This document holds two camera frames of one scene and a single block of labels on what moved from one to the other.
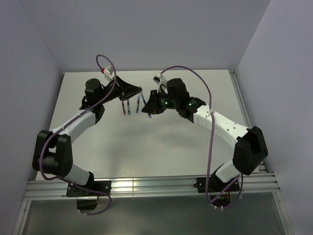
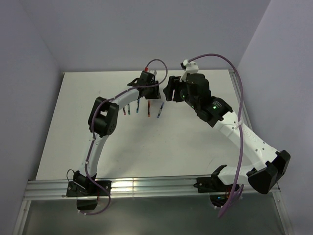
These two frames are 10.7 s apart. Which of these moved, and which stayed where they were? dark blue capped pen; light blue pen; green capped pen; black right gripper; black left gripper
Moved: dark blue capped pen; black right gripper; black left gripper
Stayed: green capped pen; light blue pen
